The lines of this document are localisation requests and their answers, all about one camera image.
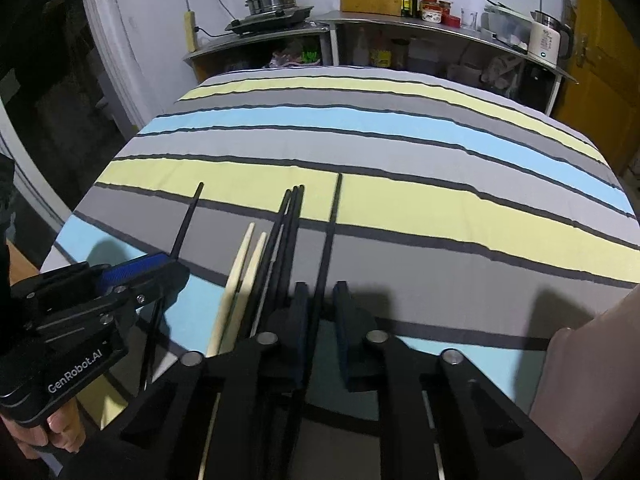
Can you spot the person's left hand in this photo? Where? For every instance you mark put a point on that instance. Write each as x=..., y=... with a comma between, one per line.
x=64, y=429

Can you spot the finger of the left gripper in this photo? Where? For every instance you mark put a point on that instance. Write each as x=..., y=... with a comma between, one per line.
x=132, y=268
x=163, y=282

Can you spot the grey plastic container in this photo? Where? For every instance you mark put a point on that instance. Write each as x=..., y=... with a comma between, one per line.
x=508, y=26

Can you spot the black induction cooker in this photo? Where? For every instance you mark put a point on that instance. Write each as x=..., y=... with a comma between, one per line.
x=270, y=21

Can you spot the metal shelf table right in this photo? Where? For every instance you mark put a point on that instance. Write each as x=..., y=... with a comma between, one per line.
x=456, y=54

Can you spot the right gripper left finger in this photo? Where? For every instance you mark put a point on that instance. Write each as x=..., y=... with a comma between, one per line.
x=295, y=334

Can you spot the person's right forearm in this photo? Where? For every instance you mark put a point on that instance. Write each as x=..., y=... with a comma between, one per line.
x=587, y=399

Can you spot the metal shelf table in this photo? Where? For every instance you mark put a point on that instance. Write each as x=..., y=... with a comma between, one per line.
x=456, y=54
x=306, y=44

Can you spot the metal shelf table left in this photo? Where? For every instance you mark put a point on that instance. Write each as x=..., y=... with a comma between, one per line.
x=306, y=44

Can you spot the white electric kettle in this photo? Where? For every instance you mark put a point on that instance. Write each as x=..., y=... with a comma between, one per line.
x=550, y=40

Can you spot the striped tablecloth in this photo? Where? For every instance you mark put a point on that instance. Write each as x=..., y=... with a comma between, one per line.
x=464, y=218

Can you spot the red lidded jar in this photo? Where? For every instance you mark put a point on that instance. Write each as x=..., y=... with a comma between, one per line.
x=431, y=11

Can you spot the yellow wooden door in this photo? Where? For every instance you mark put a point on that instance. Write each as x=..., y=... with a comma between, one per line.
x=603, y=100

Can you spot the beige wooden chopstick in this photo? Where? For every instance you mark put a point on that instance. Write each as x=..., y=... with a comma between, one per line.
x=240, y=300
x=225, y=303

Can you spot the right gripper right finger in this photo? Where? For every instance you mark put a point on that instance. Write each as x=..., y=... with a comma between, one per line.
x=359, y=358

